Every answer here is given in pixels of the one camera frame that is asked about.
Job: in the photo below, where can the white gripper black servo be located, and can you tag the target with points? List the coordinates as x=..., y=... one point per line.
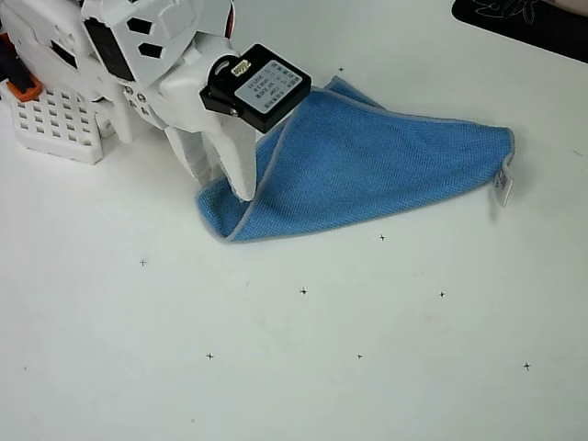
x=184, y=98

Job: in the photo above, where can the blue microfibre cloth white tag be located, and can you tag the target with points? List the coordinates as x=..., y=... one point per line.
x=367, y=174

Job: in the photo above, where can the black camera module box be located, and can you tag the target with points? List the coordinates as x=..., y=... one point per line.
x=270, y=94

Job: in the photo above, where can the black mat with line drawing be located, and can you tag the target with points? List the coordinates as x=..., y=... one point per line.
x=528, y=32

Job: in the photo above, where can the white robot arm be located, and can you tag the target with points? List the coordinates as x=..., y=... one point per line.
x=184, y=23

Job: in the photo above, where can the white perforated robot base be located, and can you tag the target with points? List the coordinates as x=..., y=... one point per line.
x=50, y=119

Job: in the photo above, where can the orange and black clamp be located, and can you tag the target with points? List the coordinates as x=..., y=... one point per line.
x=25, y=89

